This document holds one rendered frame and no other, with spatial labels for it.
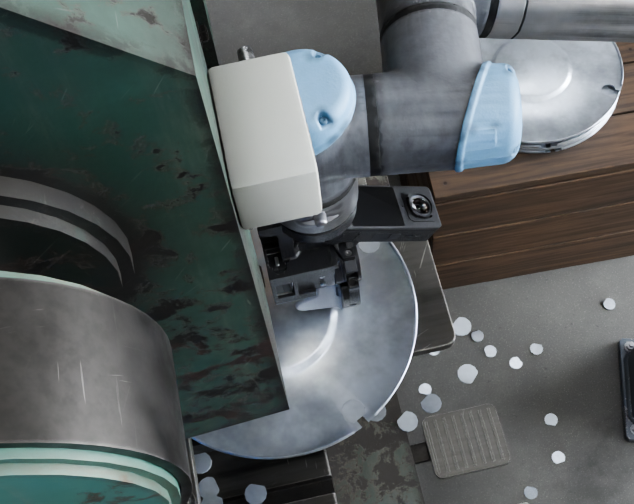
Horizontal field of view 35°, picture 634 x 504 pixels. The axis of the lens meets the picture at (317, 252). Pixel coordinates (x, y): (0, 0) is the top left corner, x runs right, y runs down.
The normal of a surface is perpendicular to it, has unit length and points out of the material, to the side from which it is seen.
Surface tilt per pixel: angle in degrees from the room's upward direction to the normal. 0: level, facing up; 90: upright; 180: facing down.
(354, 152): 60
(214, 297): 90
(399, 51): 44
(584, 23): 85
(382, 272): 2
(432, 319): 0
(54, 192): 51
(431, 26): 0
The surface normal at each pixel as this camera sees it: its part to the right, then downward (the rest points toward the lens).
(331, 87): -0.07, -0.45
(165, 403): 0.95, -0.29
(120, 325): 0.85, -0.39
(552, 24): 0.06, 0.85
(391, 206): 0.41, -0.48
